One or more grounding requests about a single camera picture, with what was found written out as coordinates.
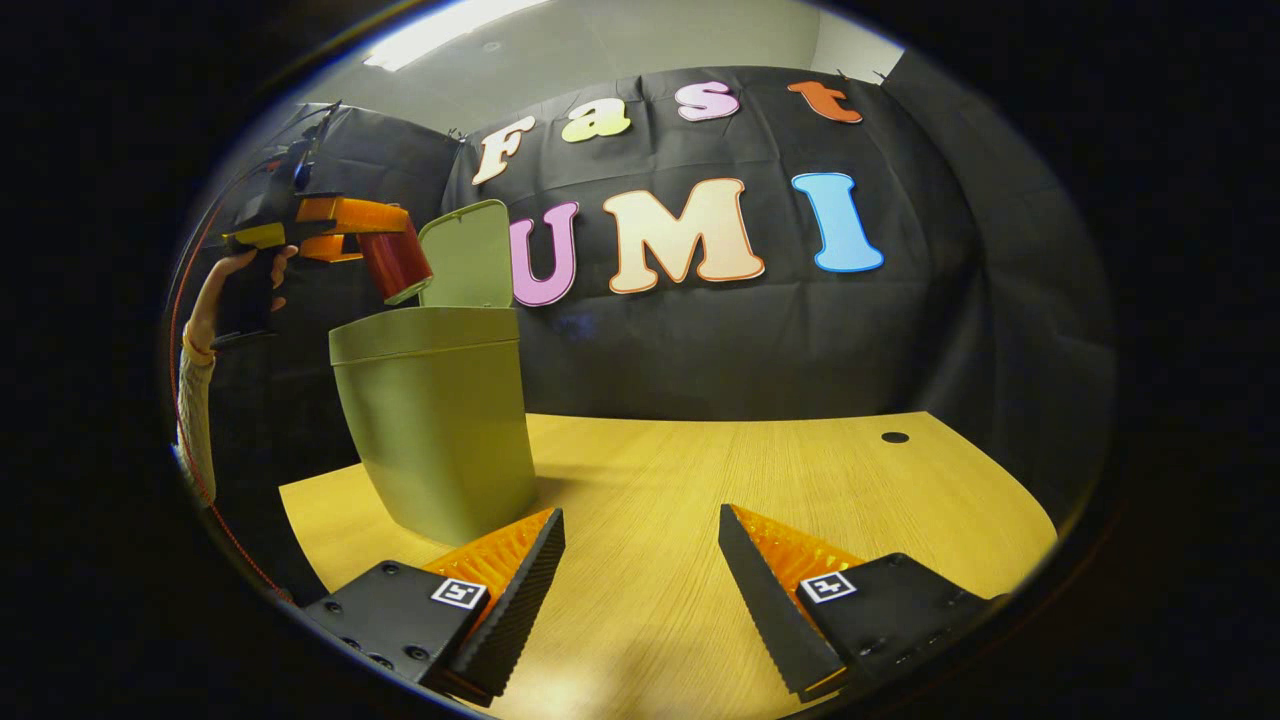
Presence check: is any red braided cable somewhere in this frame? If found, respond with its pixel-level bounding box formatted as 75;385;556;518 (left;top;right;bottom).
166;200;293;603

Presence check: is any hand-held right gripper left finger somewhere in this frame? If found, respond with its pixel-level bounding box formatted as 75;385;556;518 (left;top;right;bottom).
300;507;566;706

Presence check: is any wooden desktop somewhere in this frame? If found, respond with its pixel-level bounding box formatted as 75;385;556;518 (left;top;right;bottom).
278;410;1059;720

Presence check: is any red pop can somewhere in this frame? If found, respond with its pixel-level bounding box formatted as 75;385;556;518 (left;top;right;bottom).
358;225;435;306

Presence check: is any black backdrop cloth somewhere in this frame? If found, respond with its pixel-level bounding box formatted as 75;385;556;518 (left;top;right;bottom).
165;65;1116;601

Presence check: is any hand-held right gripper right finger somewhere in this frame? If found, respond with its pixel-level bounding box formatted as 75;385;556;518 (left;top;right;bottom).
718;503;1011;701

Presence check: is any green desktop garbage bin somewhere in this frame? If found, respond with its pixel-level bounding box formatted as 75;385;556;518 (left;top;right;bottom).
328;198;538;548

